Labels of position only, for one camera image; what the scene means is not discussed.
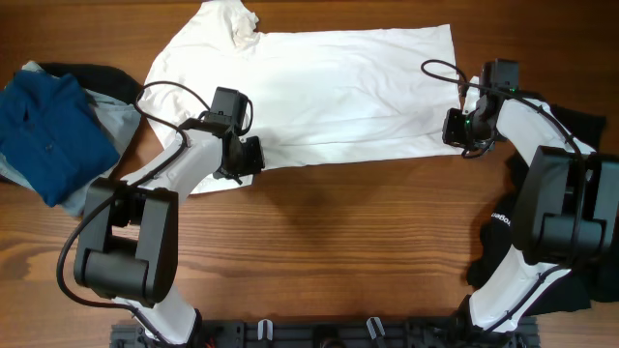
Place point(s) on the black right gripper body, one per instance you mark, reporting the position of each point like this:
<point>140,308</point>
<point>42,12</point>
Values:
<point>455,129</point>

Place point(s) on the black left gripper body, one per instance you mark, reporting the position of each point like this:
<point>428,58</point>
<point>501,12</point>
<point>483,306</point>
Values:
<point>250,159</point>

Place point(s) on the white t-shirt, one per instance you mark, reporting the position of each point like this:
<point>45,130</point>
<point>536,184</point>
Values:
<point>318,97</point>

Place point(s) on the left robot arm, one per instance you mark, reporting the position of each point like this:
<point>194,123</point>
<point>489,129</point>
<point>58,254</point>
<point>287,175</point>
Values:
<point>126,247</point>

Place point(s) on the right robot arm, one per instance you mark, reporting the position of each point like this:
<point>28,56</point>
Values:
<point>563,218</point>

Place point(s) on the folded grey shirt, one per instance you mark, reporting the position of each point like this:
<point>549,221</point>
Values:
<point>118,121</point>

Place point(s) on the folded black garment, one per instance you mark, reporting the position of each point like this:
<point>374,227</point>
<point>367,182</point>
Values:
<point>105,80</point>

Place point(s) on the black printed t-shirt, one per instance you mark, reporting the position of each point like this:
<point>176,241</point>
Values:
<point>575,291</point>

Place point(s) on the folded blue shirt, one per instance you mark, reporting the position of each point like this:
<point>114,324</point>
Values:
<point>49,135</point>

